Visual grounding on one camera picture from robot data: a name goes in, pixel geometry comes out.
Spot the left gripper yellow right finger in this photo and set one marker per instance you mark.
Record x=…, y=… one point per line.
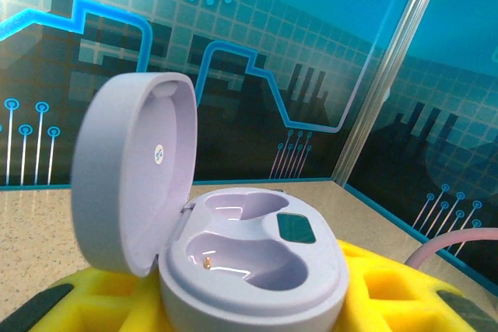
x=389, y=308

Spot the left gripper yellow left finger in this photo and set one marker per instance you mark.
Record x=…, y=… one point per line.
x=78, y=308

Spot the aluminium frame post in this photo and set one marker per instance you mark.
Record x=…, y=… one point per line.
x=387, y=75

